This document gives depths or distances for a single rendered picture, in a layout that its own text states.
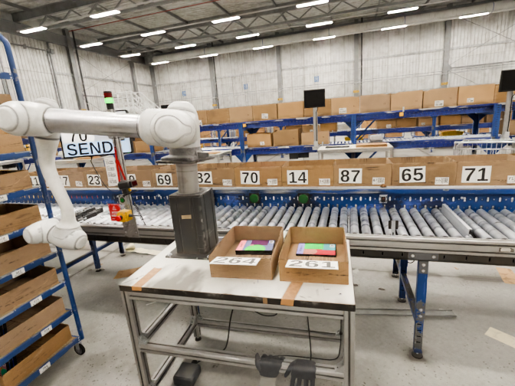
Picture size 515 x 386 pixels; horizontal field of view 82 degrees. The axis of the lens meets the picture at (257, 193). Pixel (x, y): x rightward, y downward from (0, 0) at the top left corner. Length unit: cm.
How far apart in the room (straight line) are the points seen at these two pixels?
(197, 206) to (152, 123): 47
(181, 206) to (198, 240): 19
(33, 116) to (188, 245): 87
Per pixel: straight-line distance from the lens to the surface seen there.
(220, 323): 210
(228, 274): 135
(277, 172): 233
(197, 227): 154
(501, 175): 245
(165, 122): 124
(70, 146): 247
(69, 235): 170
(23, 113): 149
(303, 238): 162
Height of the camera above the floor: 142
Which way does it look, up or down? 14 degrees down
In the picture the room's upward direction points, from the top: 4 degrees counter-clockwise
